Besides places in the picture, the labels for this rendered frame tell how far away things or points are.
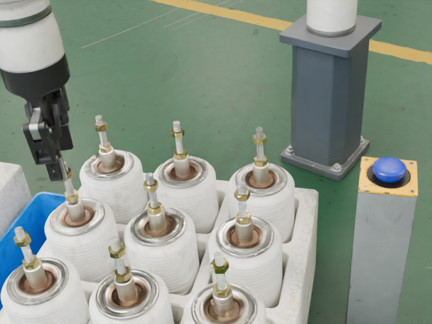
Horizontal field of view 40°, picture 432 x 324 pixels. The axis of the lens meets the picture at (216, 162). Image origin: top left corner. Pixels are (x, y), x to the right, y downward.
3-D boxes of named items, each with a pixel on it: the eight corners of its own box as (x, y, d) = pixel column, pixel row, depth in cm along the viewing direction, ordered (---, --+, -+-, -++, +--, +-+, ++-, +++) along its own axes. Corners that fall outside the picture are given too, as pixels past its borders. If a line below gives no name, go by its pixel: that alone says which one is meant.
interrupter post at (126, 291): (142, 295, 71) (137, 276, 69) (126, 307, 69) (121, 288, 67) (129, 285, 72) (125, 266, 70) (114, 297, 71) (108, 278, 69)
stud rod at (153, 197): (159, 215, 79) (151, 171, 75) (161, 220, 79) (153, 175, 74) (152, 217, 79) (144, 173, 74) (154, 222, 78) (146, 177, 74)
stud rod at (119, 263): (119, 288, 69) (108, 242, 65) (122, 281, 70) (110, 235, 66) (128, 288, 69) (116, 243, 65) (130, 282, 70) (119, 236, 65)
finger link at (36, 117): (26, 99, 68) (32, 114, 70) (21, 130, 65) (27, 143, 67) (47, 98, 68) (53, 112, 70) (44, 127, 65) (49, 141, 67)
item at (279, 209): (303, 279, 94) (305, 191, 83) (246, 296, 92) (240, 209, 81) (280, 238, 101) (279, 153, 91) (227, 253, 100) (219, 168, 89)
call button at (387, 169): (372, 166, 77) (373, 153, 76) (404, 170, 76) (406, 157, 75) (371, 186, 74) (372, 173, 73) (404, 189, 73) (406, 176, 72)
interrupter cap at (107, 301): (172, 294, 71) (171, 290, 70) (123, 333, 67) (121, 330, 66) (132, 263, 75) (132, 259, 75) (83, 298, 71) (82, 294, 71)
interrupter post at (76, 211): (75, 211, 84) (70, 193, 82) (90, 215, 83) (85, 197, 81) (66, 222, 82) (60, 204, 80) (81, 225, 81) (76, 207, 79)
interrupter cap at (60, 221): (69, 196, 87) (69, 193, 86) (115, 206, 84) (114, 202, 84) (40, 231, 81) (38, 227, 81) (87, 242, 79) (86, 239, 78)
